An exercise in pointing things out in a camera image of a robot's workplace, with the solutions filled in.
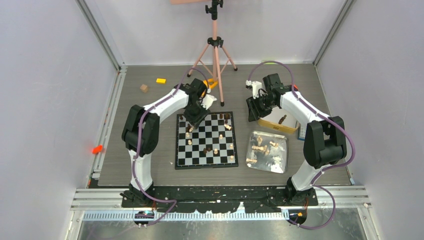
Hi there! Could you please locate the small yellow block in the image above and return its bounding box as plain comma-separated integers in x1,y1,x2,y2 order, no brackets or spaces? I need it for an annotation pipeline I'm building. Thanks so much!
156,78,167,84

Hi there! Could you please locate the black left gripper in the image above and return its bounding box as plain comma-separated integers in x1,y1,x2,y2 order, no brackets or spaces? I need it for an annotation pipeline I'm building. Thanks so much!
184,100,210,129

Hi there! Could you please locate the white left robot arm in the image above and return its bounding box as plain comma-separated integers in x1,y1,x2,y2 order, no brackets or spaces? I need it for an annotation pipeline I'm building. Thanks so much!
121,78,217,207

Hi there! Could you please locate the light piece on tray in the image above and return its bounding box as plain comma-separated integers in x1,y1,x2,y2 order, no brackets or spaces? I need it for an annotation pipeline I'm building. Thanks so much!
251,145,268,152

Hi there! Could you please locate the orange red clip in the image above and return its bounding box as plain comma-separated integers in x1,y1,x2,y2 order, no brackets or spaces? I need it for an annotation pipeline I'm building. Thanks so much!
91,144,103,155

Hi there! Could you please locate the dark brown chess piece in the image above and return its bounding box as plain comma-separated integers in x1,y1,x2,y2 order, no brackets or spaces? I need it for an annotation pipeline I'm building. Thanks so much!
186,124,194,133

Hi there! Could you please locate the pink camera tripod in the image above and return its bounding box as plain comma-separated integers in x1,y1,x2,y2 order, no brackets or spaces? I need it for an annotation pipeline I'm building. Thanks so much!
170,0,238,108

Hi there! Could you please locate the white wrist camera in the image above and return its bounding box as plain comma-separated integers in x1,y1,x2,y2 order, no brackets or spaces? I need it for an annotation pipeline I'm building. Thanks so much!
201,93,217,110
245,80,263,99

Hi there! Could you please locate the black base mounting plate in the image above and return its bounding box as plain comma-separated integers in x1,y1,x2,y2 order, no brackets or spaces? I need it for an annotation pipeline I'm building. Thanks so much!
120,186,318,214

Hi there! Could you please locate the yellow tin box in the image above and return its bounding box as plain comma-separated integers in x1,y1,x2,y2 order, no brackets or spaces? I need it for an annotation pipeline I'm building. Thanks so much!
257,106,300,134

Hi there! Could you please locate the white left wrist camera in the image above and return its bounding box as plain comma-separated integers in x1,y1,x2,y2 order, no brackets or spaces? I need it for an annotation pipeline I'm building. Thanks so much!
201,93,217,110

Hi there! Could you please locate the blue lego brick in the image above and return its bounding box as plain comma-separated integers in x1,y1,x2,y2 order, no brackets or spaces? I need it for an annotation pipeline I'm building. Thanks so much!
297,125,306,141

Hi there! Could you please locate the yellow triangular frame block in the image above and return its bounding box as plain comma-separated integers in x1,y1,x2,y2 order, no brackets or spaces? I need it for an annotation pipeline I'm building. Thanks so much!
203,78,219,91

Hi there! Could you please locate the black white chess board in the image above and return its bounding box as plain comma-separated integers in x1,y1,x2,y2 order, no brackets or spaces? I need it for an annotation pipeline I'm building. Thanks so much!
174,111,239,170

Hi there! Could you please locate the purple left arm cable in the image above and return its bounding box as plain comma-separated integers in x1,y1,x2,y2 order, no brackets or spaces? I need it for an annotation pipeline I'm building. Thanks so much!
131,67,213,227

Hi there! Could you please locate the silver metal tray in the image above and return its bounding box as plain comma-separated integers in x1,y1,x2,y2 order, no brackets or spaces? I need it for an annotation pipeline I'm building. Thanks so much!
245,131,289,174

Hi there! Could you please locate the dark piece in tin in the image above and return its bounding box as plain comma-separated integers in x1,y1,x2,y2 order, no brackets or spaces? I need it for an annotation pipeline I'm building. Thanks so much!
278,114,287,125

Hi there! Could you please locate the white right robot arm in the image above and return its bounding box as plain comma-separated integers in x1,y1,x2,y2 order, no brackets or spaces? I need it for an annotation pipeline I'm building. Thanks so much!
245,73,347,205

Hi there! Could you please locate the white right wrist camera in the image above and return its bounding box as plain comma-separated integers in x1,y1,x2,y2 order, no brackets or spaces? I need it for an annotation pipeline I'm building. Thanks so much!
245,80,263,99

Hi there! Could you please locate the small brown wooden cube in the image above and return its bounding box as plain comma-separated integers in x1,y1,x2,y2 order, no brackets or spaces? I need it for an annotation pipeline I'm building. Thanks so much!
140,84,149,93

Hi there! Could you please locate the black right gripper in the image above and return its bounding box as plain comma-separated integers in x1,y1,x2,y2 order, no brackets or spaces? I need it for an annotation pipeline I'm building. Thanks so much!
246,93,277,122

